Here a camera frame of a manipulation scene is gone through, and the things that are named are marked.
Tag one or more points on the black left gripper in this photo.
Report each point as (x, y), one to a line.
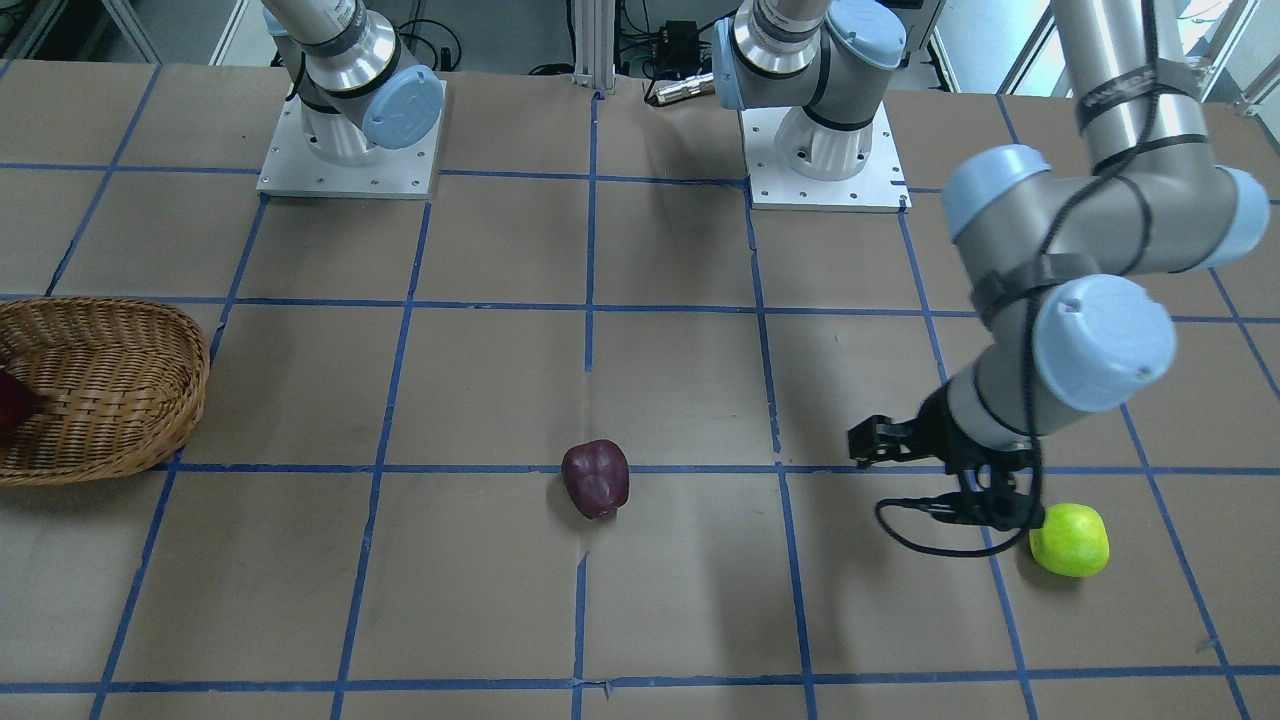
(932, 432)

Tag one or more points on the green apple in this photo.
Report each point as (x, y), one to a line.
(1072, 542)

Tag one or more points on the dark purple apple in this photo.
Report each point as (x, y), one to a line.
(596, 476)

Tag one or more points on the red striped apple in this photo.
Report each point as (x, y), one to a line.
(18, 403)

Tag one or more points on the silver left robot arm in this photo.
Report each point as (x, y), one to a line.
(1053, 261)

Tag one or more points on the woven wicker basket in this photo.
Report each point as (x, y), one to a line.
(119, 385)

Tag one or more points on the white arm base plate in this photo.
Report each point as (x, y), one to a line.
(796, 165)
(315, 155)

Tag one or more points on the aluminium frame post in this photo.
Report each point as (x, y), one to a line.
(593, 26)

